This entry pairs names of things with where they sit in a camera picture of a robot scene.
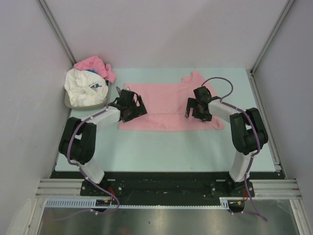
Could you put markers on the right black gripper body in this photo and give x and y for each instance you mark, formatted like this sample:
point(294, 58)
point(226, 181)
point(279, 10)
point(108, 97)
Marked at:
point(197, 112)

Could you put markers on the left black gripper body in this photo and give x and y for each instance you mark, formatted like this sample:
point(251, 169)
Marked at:
point(134, 111)

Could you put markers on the pink t shirt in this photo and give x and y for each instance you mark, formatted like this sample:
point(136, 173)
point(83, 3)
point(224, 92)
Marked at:
point(97, 65)
point(166, 106)

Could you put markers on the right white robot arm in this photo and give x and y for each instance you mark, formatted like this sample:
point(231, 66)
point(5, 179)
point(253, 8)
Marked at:
point(248, 132)

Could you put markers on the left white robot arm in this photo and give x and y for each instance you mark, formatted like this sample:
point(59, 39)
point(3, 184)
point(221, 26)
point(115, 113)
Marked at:
point(78, 140)

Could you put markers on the grey laundry basket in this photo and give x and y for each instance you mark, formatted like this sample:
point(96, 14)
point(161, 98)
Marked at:
point(87, 97)

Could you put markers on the white t shirt in basket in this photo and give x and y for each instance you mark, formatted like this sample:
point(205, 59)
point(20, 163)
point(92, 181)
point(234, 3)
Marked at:
point(76, 78)

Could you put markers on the blue garment in basket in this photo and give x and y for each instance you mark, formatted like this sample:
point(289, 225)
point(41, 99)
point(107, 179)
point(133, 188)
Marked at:
point(93, 71)

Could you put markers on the pink t shirt in basket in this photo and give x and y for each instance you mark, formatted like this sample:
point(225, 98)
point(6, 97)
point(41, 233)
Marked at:
point(97, 65)

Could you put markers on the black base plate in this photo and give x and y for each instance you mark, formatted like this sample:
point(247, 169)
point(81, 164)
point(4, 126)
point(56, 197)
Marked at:
point(216, 184)

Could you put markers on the slotted grey cable duct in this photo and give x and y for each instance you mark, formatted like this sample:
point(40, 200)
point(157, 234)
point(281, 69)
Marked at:
point(80, 203)

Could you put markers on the aluminium rail frame right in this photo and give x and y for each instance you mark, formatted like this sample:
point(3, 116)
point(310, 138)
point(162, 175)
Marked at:
point(279, 186)

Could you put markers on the aluminium rail frame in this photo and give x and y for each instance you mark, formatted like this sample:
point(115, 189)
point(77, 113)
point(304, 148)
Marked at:
point(279, 186)
point(59, 188)

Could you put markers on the aluminium rail frame left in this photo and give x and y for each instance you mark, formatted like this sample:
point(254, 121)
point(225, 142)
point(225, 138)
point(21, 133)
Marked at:
point(59, 188)

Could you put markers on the left corner aluminium post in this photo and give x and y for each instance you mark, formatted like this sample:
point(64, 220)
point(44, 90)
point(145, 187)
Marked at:
point(47, 13)

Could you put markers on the corner aluminium post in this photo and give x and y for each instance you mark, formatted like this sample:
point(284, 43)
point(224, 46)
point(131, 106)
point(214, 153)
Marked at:
point(274, 32)
point(47, 13)

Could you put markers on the right corner aluminium post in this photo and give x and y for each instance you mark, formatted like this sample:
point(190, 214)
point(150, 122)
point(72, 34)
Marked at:
point(274, 32)

